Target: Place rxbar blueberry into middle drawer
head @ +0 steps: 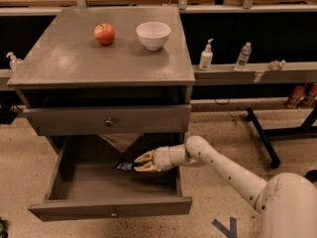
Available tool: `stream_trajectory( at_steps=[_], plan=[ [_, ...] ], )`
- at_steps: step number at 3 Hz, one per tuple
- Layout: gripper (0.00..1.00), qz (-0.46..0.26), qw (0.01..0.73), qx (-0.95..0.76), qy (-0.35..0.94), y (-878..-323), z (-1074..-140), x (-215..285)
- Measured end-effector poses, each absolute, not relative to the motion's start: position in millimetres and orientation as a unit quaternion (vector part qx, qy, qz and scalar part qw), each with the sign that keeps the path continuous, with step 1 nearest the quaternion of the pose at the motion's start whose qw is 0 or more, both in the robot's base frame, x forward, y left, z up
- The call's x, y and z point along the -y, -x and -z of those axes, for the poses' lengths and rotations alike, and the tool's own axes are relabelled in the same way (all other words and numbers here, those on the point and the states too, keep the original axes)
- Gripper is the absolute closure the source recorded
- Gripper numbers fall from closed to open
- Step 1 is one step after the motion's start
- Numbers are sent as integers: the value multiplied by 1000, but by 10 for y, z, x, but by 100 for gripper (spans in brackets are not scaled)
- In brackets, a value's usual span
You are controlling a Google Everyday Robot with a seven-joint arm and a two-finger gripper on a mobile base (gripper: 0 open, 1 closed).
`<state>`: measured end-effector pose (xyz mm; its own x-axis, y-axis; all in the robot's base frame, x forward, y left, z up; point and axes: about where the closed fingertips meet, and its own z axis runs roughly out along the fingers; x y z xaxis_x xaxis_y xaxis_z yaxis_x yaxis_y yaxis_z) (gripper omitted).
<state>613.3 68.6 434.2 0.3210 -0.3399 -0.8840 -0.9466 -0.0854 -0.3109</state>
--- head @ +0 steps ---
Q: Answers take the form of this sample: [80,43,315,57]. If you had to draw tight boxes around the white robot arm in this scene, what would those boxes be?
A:
[135,136,317,238]

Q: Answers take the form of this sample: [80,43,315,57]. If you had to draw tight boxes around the white pump lotion bottle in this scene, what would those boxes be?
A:
[199,39,213,70]

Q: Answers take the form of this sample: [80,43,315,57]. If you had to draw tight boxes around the black metal stand leg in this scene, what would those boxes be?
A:
[247,108,280,169]

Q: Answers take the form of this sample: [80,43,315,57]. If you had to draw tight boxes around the crumpled clear plastic wrapper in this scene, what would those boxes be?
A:
[268,59,286,71]

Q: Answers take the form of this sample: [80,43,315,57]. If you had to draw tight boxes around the white ceramic bowl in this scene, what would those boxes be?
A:
[136,22,171,51]

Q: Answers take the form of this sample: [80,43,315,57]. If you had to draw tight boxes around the small clear pump bottle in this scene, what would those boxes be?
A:
[6,52,22,71]

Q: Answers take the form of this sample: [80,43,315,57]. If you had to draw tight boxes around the red apple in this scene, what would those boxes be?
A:
[94,23,115,45]

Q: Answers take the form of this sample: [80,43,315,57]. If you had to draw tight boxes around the beige cloth under drawer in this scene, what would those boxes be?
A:
[100,134,141,154]

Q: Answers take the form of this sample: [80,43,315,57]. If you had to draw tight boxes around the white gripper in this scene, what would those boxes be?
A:
[135,147,172,173]

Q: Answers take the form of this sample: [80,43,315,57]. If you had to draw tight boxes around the closed grey top drawer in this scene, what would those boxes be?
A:
[23,105,191,136]

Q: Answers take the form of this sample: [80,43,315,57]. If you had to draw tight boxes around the open grey middle drawer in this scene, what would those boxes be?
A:
[29,133,192,221]

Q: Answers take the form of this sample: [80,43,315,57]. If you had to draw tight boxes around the orange spray bottle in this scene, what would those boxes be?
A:
[285,85,304,108]
[301,82,317,107]

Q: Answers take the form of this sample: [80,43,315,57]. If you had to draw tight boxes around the grey wooden drawer cabinet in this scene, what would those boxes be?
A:
[7,5,196,223]

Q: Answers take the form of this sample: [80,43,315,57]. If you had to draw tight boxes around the black chair caster base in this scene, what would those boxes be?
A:
[305,170,317,182]

